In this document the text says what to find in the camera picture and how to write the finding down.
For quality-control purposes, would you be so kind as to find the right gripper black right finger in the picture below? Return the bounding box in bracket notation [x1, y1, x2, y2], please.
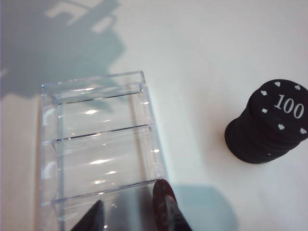
[168, 189, 193, 231]

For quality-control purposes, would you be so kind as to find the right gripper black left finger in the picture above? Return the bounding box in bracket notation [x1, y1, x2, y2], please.
[72, 199, 107, 231]

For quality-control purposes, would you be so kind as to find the red poker chip ten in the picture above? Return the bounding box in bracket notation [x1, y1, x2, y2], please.
[152, 179, 180, 231]

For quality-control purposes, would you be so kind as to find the clear plastic chip tray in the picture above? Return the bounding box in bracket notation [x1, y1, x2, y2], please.
[39, 70, 169, 231]

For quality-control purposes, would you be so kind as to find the black poker chip stack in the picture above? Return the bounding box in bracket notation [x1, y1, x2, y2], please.
[225, 78, 308, 166]

